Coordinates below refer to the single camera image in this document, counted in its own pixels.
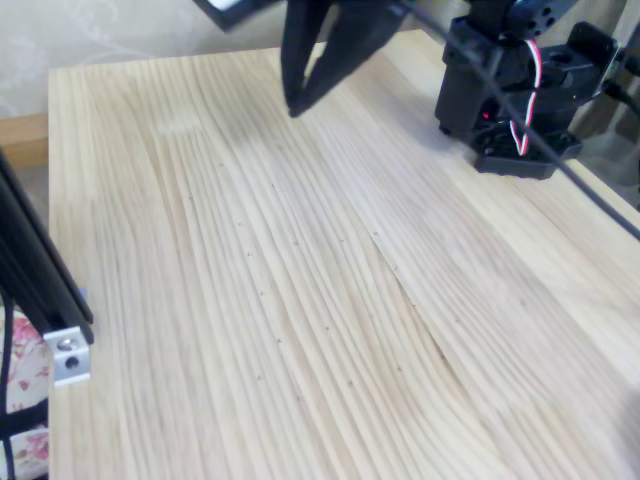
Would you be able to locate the extrusion camera post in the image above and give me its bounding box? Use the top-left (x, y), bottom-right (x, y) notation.
top-left (0, 148), bottom-right (96, 347)

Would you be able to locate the black camera cable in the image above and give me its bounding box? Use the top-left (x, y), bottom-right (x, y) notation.
top-left (393, 0), bottom-right (640, 237)

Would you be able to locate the red white servo wire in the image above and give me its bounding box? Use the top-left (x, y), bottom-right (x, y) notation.
top-left (508, 38), bottom-right (545, 159)

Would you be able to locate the black camera box white label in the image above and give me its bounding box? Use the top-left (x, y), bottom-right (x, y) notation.
top-left (192, 0), bottom-right (274, 33)

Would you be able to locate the aluminium corner bracket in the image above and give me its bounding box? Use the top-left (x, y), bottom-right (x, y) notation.
top-left (43, 326), bottom-right (93, 388)

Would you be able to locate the floral cloth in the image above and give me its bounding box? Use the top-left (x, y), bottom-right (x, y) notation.
top-left (0, 308), bottom-right (53, 480)

